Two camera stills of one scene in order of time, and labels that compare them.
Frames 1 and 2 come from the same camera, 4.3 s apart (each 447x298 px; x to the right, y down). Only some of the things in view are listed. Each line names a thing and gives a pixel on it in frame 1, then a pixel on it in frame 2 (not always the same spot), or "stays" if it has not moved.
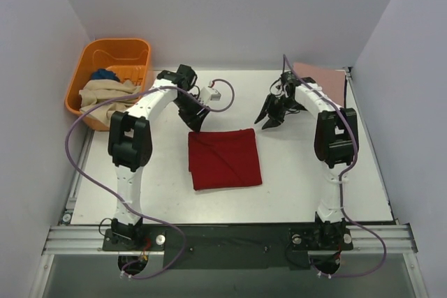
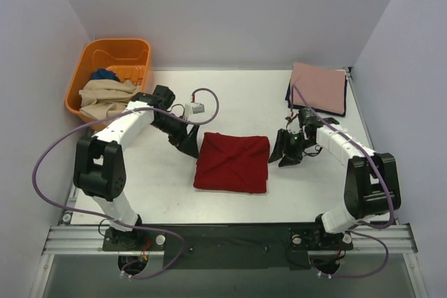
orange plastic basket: (128, 58) stays
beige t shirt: (100, 90) stays
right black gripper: (276, 105) → (291, 145)
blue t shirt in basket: (104, 74) stays
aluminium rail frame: (391, 238) stays
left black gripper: (191, 112) → (180, 137)
